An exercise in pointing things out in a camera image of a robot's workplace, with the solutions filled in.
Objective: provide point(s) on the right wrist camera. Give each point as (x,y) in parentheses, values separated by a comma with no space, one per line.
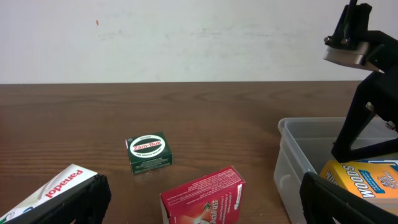
(347,46)

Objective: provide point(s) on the clear plastic container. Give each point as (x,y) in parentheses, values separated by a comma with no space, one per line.
(305,146)

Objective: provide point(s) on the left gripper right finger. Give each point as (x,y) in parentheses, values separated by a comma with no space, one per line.
(327,203)

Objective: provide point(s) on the green Zam-Buk box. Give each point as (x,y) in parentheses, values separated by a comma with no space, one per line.
(148,152)

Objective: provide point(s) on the yellow Woods box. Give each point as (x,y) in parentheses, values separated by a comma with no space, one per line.
(366,180)

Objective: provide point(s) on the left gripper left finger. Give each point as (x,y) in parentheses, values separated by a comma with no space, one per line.
(85,203)

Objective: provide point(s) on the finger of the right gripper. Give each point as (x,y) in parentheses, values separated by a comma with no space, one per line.
(358,117)

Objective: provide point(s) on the white Panadol box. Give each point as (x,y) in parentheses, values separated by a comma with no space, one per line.
(65,180)

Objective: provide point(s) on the red ActiFast box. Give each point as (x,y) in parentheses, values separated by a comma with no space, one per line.
(212,199)

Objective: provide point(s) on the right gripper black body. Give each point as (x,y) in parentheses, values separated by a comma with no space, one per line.
(382,62)

